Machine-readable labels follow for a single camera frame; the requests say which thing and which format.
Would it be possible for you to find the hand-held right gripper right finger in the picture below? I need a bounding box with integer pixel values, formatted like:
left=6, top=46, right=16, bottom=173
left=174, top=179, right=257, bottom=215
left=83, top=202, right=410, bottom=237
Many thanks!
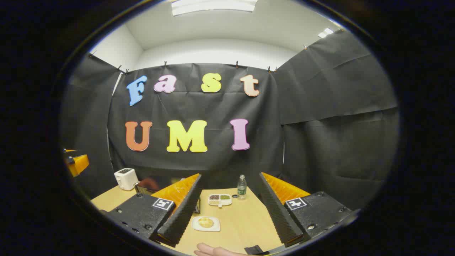
left=258, top=172, right=352, bottom=248

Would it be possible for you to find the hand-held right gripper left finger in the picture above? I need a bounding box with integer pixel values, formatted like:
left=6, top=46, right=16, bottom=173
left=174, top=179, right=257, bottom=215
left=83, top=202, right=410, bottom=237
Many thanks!
left=106, top=174, right=202, bottom=248

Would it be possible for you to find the black electric oven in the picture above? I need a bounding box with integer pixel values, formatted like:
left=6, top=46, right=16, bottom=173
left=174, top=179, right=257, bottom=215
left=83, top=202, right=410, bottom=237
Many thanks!
left=134, top=178, right=201, bottom=214

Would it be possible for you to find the white square plate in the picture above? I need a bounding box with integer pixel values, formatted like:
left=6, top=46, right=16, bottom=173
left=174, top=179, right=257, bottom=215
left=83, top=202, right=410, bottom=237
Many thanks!
left=191, top=216, right=221, bottom=232

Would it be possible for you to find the white divided condiment dish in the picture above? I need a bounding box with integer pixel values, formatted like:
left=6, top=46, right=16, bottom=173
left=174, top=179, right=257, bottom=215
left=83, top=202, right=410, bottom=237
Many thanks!
left=208, top=194, right=232, bottom=208

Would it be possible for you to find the white toaster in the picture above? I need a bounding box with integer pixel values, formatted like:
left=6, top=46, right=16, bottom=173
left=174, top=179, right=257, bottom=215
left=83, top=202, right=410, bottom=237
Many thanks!
left=114, top=168, right=139, bottom=191

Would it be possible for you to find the clear plastic water bottle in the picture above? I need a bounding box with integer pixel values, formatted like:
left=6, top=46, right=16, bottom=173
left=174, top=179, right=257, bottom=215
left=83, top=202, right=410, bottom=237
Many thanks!
left=237, top=174, right=247, bottom=200

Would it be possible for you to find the black backdrop cloth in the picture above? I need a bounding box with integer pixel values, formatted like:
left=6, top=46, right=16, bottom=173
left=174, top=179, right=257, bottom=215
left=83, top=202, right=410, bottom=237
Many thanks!
left=60, top=30, right=398, bottom=210

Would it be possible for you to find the large ceiling light panel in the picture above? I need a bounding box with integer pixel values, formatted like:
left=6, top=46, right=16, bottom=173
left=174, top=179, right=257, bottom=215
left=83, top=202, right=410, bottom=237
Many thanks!
left=172, top=0, right=257, bottom=16

